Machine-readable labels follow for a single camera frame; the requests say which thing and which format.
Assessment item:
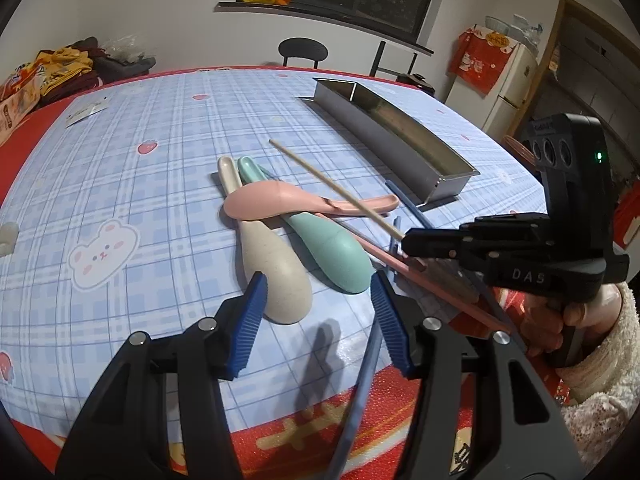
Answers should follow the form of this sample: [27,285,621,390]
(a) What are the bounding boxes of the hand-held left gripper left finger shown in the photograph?
[54,270,271,480]

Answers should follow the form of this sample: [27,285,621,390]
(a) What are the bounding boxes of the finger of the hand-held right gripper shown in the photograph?
[460,214,551,241]
[401,229,549,281]

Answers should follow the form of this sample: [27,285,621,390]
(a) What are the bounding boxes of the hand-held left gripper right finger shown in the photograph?
[369,270,587,480]

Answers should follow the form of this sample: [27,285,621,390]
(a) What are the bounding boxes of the beige spoon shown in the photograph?
[217,156,313,325]

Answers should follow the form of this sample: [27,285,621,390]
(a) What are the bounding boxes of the blue chopstick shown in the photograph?
[386,179,503,323]
[330,216,404,480]

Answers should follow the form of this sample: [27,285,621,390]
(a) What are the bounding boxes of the pink chopstick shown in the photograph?
[345,224,515,337]

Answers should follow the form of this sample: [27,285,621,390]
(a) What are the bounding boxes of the green spoon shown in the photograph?
[236,156,376,294]

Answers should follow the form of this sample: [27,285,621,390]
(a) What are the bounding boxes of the pink spoon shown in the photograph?
[223,183,401,222]

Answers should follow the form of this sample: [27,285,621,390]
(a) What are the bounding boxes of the beige chopstick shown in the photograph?
[269,139,407,240]

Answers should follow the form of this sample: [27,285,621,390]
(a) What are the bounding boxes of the metal utensil tray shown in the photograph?
[298,77,481,208]

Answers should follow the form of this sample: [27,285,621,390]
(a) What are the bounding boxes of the person's right forearm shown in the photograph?
[555,280,640,466]

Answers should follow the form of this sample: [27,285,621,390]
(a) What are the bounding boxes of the person's right hand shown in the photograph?
[517,282,624,360]

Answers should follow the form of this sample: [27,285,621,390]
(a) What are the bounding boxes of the brown trash bin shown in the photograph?
[502,135,538,163]

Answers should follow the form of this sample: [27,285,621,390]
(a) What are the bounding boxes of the white fridge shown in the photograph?
[445,42,538,133]

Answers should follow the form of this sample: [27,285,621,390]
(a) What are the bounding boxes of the blue plaid table mat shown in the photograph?
[0,67,546,433]

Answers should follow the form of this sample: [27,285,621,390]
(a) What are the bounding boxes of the red printed cloth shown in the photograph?
[447,27,521,96]

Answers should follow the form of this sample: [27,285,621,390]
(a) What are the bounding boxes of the clear containers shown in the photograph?
[482,14,543,51]

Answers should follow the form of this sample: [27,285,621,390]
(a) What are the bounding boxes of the black metal rack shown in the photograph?
[369,40,418,81]

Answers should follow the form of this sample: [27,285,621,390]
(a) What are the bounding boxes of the black round-back chair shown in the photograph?
[277,37,329,68]

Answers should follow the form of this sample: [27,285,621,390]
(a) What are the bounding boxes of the black window sill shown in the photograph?
[215,1,434,56]

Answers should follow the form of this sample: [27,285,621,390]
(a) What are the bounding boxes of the small paper card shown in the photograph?
[65,97,110,128]

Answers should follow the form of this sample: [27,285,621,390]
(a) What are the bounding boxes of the clear plastic bag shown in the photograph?
[102,35,151,63]

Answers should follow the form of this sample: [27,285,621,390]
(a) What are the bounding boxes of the yellow and maroon clothes pile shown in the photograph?
[32,37,108,106]

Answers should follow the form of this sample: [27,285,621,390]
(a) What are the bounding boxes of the orange snack bag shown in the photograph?
[0,62,43,101]

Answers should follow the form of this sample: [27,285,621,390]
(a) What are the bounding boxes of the wooden door frame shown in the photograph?
[515,0,640,171]

